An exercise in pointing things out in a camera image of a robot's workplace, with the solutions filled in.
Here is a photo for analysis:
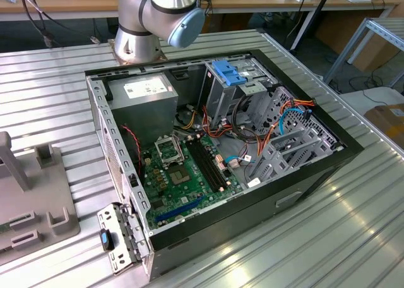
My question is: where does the green motherboard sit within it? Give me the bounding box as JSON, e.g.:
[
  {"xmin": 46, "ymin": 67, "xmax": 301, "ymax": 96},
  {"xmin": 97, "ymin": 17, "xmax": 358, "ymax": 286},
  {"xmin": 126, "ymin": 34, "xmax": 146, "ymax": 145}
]
[{"xmin": 140, "ymin": 133, "xmax": 246, "ymax": 231}]

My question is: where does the blue plastic bay latch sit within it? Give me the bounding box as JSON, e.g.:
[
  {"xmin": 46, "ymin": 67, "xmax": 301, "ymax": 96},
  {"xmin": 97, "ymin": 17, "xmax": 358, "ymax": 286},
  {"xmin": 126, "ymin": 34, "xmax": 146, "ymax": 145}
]
[{"xmin": 211, "ymin": 59, "xmax": 251, "ymax": 87}]

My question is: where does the brown square base plate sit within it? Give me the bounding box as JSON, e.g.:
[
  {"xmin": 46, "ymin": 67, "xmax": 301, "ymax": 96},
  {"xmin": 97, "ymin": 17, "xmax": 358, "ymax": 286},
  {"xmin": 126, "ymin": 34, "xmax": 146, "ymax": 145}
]
[{"xmin": 107, "ymin": 38, "xmax": 169, "ymax": 64}]

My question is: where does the white side table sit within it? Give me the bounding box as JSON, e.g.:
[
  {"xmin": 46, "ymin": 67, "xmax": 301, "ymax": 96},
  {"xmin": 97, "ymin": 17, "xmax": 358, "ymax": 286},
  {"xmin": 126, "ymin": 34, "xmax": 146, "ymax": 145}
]
[{"xmin": 340, "ymin": 85, "xmax": 404, "ymax": 118}]

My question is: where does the orange disk power wire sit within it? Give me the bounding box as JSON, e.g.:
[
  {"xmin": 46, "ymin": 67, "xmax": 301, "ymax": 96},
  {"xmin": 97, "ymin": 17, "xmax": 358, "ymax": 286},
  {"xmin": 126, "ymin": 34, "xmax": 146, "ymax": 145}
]
[{"xmin": 256, "ymin": 98, "xmax": 317, "ymax": 158}]

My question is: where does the grey power supply unit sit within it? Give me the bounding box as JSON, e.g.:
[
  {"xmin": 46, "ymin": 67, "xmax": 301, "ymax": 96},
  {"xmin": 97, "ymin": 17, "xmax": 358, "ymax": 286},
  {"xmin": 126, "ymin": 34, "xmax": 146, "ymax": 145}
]
[{"xmin": 105, "ymin": 72, "xmax": 180, "ymax": 150}]

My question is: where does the black open PC case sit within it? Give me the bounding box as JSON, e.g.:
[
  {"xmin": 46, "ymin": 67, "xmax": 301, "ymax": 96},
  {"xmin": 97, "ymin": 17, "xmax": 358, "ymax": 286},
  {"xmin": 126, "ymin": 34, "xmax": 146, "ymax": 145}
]
[{"xmin": 84, "ymin": 49, "xmax": 365, "ymax": 282}]

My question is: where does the metal socket cover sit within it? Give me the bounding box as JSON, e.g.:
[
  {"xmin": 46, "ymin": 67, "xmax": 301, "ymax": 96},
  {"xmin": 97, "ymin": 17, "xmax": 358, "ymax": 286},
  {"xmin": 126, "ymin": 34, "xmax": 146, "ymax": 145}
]
[{"xmin": 153, "ymin": 135, "xmax": 186, "ymax": 163}]

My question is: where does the CPU socket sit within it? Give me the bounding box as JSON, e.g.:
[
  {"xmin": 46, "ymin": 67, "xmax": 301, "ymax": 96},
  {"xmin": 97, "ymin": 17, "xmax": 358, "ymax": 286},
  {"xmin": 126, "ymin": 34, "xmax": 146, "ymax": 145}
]
[{"xmin": 166, "ymin": 164, "xmax": 194, "ymax": 187}]

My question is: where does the blue disk data wire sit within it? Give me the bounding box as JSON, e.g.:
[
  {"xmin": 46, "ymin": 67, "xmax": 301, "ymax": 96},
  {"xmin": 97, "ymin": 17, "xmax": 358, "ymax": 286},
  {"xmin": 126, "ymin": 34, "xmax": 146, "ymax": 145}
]
[{"xmin": 278, "ymin": 107, "xmax": 313, "ymax": 138}]

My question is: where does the cardboard box with label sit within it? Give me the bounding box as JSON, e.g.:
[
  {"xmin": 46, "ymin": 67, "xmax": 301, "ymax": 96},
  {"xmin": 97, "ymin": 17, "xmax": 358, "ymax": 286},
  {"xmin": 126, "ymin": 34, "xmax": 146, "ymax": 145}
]
[{"xmin": 364, "ymin": 103, "xmax": 404, "ymax": 150}]

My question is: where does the black sleeved cable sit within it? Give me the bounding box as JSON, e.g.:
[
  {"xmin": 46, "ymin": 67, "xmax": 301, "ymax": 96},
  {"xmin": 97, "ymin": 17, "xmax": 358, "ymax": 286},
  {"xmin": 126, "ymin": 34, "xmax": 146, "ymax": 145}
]
[{"xmin": 231, "ymin": 93, "xmax": 273, "ymax": 143}]

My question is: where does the wooden desk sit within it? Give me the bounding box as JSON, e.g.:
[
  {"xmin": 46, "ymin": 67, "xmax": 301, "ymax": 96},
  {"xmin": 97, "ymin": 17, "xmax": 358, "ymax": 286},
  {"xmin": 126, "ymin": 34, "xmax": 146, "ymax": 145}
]
[
  {"xmin": 201, "ymin": 0, "xmax": 401, "ymax": 51},
  {"xmin": 0, "ymin": 0, "xmax": 120, "ymax": 22}
]

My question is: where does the blue wire with white tag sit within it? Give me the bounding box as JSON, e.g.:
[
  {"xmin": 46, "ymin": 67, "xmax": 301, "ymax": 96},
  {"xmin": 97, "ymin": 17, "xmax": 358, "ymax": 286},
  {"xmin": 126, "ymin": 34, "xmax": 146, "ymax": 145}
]
[{"xmin": 224, "ymin": 153, "xmax": 254, "ymax": 171}]

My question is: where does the blue black bracket latch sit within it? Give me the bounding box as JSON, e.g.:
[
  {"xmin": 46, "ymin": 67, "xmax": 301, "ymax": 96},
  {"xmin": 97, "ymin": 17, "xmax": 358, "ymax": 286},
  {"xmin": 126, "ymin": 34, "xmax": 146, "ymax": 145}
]
[{"xmin": 99, "ymin": 227, "xmax": 116, "ymax": 251}]

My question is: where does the grey metal disk bay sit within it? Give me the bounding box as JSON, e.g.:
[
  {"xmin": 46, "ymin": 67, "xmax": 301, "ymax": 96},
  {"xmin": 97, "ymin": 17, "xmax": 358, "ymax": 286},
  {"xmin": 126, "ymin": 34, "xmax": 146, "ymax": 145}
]
[{"xmin": 243, "ymin": 127, "xmax": 345, "ymax": 188}]

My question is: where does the metal card retention bracket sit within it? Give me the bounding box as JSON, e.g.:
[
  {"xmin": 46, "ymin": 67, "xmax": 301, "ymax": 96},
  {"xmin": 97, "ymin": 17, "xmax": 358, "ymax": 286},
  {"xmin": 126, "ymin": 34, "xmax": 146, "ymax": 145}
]
[{"xmin": 96, "ymin": 201, "xmax": 152, "ymax": 277}]

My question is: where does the orange yellow wire bundle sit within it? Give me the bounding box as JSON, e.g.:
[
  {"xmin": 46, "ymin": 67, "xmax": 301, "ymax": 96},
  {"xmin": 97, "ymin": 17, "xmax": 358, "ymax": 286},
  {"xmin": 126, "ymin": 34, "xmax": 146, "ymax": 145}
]
[{"xmin": 175, "ymin": 104, "xmax": 236, "ymax": 141}]

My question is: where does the black RAM slot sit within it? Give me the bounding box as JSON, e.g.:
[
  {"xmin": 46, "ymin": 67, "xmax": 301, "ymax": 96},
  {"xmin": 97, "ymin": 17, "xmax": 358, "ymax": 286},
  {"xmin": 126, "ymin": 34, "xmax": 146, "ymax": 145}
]
[
  {"xmin": 193, "ymin": 138, "xmax": 227, "ymax": 189},
  {"xmin": 189, "ymin": 140, "xmax": 225, "ymax": 191},
  {"xmin": 196, "ymin": 138, "xmax": 229, "ymax": 186},
  {"xmin": 186, "ymin": 140, "xmax": 222, "ymax": 193}
]

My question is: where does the grey parts rack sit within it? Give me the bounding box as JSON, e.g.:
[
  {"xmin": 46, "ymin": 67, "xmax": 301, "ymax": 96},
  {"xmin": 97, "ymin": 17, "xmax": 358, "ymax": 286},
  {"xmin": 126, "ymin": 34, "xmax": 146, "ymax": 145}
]
[{"xmin": 0, "ymin": 130, "xmax": 83, "ymax": 261}]

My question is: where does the tall metal drive bay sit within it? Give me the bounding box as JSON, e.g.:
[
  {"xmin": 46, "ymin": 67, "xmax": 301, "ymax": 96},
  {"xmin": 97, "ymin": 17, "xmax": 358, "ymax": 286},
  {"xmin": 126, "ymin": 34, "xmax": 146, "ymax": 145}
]
[{"xmin": 198, "ymin": 57, "xmax": 273, "ymax": 131}]

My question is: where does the red black twisted wire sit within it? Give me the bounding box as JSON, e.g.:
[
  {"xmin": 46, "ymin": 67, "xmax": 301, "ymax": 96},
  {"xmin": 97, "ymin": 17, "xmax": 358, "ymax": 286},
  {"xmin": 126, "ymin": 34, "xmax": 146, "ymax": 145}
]
[{"xmin": 121, "ymin": 124, "xmax": 145, "ymax": 179}]

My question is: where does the blue expansion slot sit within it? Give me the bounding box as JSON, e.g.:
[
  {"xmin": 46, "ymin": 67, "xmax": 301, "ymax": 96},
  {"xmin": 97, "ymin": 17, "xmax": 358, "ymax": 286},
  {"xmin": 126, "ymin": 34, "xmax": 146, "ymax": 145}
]
[{"xmin": 155, "ymin": 195, "xmax": 205, "ymax": 225}]

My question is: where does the metal shelf frame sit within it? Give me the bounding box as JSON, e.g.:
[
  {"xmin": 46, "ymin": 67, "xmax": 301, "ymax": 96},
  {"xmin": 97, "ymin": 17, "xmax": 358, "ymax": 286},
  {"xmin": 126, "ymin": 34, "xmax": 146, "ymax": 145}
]
[{"xmin": 323, "ymin": 16, "xmax": 404, "ymax": 87}]

